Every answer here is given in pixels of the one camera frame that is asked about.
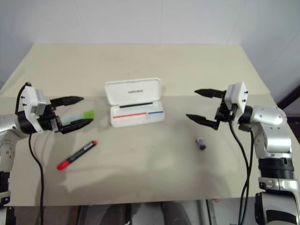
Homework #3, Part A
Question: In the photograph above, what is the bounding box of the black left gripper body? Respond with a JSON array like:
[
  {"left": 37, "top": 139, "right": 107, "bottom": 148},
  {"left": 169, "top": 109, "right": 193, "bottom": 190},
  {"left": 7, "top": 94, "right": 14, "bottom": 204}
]
[{"left": 37, "top": 104, "right": 64, "bottom": 135}]

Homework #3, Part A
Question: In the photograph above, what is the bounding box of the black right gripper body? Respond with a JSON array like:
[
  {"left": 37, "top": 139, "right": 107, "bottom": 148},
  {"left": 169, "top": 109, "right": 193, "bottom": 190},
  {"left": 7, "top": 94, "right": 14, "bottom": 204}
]
[{"left": 214, "top": 103, "right": 238, "bottom": 131}]

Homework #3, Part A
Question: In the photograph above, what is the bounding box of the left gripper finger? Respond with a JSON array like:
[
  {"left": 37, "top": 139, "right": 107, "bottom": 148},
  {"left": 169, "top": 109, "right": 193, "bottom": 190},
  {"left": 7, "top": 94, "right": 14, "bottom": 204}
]
[
  {"left": 56, "top": 118, "right": 94, "bottom": 135},
  {"left": 50, "top": 95, "right": 85, "bottom": 108}
]

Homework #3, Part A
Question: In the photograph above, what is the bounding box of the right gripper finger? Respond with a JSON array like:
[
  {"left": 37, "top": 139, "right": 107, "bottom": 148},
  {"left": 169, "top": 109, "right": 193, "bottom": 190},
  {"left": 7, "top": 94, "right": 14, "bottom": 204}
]
[
  {"left": 186, "top": 113, "right": 220, "bottom": 131},
  {"left": 194, "top": 88, "right": 227, "bottom": 99}
]

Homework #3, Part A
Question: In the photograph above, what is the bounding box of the green capped glue stick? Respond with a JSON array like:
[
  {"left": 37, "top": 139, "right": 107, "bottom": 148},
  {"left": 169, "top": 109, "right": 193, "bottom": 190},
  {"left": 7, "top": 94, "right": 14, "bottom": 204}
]
[{"left": 61, "top": 109, "right": 96, "bottom": 125}]

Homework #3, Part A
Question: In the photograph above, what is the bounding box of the small dark purple eraser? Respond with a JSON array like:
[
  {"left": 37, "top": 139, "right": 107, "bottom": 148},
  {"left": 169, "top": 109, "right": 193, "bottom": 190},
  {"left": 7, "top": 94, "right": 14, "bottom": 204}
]
[{"left": 195, "top": 138, "right": 208, "bottom": 151}]

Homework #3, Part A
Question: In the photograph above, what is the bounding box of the red and black marker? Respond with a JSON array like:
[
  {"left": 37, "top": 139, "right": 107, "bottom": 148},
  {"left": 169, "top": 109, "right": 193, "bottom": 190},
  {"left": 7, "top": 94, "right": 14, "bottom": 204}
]
[{"left": 57, "top": 140, "right": 98, "bottom": 171}]

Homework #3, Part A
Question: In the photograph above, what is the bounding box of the white plastic pencil case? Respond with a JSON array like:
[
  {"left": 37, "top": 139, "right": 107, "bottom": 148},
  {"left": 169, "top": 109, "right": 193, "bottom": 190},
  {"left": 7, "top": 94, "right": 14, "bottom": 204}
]
[{"left": 104, "top": 77, "right": 166, "bottom": 128}]

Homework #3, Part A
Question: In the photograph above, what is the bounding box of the grey metal table leg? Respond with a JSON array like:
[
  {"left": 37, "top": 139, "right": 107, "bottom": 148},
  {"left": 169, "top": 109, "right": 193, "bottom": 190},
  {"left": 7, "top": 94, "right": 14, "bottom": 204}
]
[{"left": 198, "top": 200, "right": 217, "bottom": 225}]

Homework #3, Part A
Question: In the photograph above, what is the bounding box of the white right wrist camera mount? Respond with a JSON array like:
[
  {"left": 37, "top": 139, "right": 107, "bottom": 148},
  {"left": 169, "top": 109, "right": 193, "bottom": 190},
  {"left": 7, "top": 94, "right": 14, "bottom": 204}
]
[{"left": 224, "top": 82, "right": 249, "bottom": 121}]

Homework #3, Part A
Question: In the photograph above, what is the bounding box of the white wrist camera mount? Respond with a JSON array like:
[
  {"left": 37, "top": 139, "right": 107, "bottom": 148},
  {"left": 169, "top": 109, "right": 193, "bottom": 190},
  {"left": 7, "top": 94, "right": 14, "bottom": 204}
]
[
  {"left": 224, "top": 82, "right": 249, "bottom": 121},
  {"left": 20, "top": 84, "right": 52, "bottom": 133}
]

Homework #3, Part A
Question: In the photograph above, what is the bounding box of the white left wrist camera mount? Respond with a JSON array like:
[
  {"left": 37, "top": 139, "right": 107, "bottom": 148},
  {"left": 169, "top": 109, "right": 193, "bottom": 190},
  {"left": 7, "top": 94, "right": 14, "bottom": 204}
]
[{"left": 20, "top": 84, "right": 52, "bottom": 133}]

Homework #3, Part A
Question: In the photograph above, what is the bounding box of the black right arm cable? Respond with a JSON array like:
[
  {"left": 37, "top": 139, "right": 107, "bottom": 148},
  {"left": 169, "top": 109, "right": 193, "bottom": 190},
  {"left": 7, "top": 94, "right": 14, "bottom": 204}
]
[
  {"left": 229, "top": 121, "right": 250, "bottom": 225},
  {"left": 242, "top": 130, "right": 256, "bottom": 225}
]

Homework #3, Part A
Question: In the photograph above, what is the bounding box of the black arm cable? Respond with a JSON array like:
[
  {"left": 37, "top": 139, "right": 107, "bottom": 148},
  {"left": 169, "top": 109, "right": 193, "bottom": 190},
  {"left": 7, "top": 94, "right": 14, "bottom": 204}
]
[
  {"left": 15, "top": 82, "right": 45, "bottom": 225},
  {"left": 229, "top": 121, "right": 250, "bottom": 225},
  {"left": 242, "top": 130, "right": 256, "bottom": 225}
]

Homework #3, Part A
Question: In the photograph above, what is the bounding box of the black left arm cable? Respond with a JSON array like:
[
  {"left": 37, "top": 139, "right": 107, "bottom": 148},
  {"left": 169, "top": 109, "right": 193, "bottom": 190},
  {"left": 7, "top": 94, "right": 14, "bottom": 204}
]
[{"left": 15, "top": 82, "right": 45, "bottom": 225}]

